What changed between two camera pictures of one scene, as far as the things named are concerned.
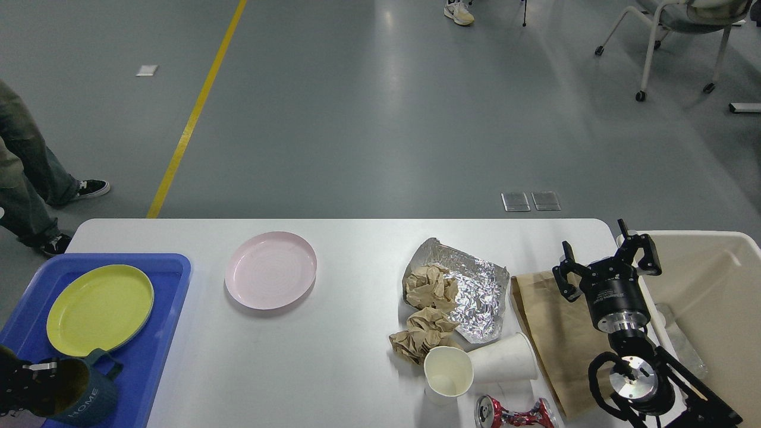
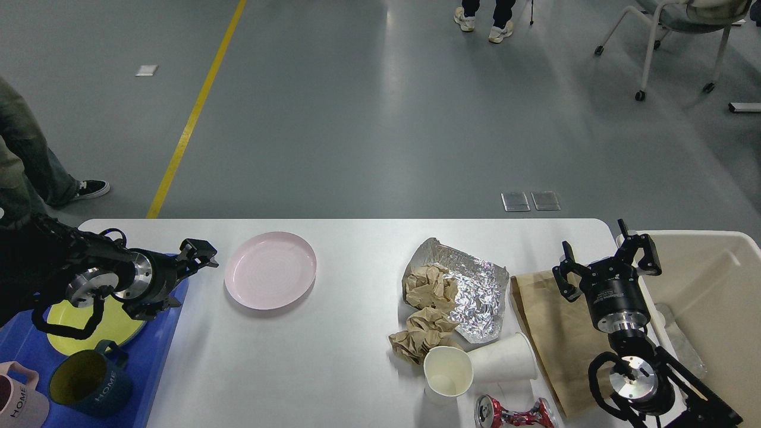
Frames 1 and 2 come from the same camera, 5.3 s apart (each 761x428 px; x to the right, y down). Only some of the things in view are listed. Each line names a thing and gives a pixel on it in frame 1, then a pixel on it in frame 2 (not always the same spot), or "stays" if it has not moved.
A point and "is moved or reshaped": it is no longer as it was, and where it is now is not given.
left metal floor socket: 515,201 stays
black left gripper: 19,383 -> 150,276
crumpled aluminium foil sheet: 481,288 stays
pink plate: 270,270 stays
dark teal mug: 86,394 is moved or reshaped
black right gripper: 612,286 stays
